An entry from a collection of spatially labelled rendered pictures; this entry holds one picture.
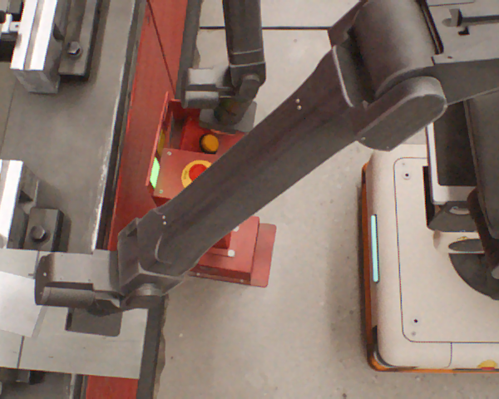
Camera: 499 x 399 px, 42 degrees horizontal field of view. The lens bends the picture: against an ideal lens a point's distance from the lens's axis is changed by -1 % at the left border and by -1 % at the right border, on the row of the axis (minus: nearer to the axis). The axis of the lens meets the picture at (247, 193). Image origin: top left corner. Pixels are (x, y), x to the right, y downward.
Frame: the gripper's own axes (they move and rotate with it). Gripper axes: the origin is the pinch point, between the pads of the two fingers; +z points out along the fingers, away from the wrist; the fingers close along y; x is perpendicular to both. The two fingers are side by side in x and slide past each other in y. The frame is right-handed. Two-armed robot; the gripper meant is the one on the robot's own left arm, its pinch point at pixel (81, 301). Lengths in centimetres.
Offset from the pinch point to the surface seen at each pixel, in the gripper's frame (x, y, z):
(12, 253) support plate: -8.4, -7.6, 13.6
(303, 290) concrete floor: 87, -23, 73
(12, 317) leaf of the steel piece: -6.8, 2.4, 12.4
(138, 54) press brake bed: 12, -58, 29
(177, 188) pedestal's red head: 21.2, -27.5, 21.6
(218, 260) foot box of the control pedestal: 59, -28, 76
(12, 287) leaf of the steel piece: -7.5, -2.3, 12.9
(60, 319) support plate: -0.4, 2.0, 8.8
